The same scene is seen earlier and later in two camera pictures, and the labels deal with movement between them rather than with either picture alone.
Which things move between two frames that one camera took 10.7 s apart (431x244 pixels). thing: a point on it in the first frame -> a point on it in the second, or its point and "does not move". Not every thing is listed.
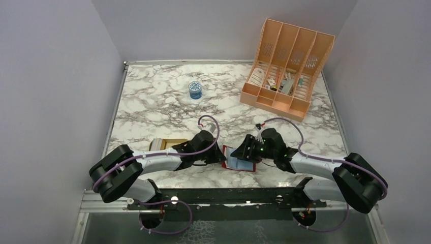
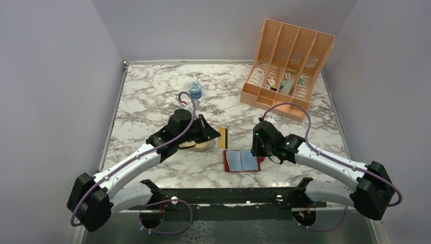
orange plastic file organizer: [287, 70] does not move
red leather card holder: [233, 162] does not move
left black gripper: [217, 156] -> [207, 132]
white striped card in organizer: [257, 77] does not move
